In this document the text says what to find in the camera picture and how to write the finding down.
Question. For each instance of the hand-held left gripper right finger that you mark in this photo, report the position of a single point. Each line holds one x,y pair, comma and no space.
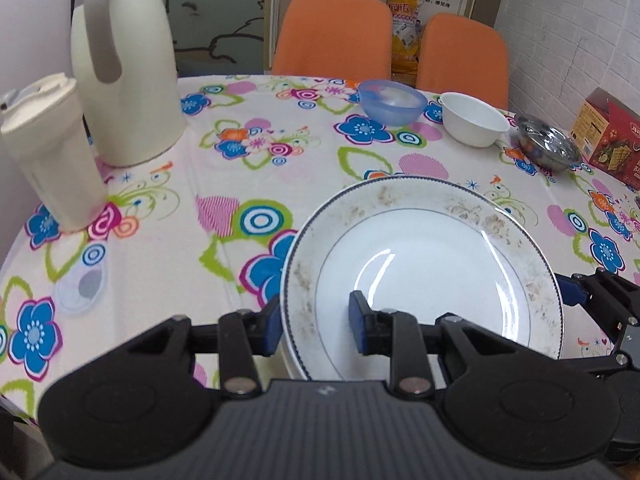
357,325

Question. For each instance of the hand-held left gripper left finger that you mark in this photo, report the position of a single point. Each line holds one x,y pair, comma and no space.
272,328

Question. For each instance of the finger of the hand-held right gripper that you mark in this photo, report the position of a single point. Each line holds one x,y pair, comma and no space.
571,290

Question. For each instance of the white plate with blue rim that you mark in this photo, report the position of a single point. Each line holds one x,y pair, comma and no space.
440,285
294,366

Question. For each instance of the floral tablecloth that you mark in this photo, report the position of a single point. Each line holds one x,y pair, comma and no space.
210,200

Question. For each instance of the stainless steel bowl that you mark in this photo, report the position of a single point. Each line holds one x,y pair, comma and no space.
546,142

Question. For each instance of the red cardboard box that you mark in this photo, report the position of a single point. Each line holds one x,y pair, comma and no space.
612,137

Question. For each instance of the white bowl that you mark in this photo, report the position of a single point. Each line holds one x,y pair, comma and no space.
472,119

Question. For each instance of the blue plastic bowl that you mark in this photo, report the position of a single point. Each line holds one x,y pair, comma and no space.
391,102

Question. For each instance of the orange chair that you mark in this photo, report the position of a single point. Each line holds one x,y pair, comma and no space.
332,35
462,57

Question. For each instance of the cream tumbler cup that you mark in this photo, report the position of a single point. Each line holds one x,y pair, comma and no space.
50,160

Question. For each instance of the cream thermos jug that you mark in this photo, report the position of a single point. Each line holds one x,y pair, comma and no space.
127,67

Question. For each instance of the yellow snack bag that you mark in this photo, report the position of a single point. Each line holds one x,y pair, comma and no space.
406,30

